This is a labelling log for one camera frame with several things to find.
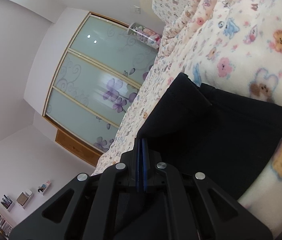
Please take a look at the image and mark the black pants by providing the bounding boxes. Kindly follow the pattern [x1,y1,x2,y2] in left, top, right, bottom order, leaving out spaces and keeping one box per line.
[135,73,282,199]

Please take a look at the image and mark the brown wooden door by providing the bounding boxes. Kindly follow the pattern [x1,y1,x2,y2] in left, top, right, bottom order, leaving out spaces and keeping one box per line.
[55,129,100,167]

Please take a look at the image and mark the glass sliding door wardrobe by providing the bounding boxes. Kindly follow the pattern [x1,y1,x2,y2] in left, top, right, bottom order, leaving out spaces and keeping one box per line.
[44,13,158,154]

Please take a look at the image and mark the floral printed bed sheet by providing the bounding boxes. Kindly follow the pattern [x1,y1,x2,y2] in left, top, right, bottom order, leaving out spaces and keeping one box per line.
[92,27,202,176]

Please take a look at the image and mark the clear tube of plush toys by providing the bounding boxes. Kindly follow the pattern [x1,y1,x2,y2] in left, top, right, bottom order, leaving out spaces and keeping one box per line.
[127,23,161,49]

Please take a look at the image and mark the fleece cartoon animal blanket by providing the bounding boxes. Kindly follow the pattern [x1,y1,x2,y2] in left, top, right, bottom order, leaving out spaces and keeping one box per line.
[164,0,282,237]

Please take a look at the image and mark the white wall shelf with items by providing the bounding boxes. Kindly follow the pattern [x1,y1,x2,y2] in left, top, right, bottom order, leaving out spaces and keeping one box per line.
[0,180,51,239]

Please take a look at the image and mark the white wall switch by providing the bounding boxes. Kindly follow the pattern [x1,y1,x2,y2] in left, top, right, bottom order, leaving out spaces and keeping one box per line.
[133,5,141,14]

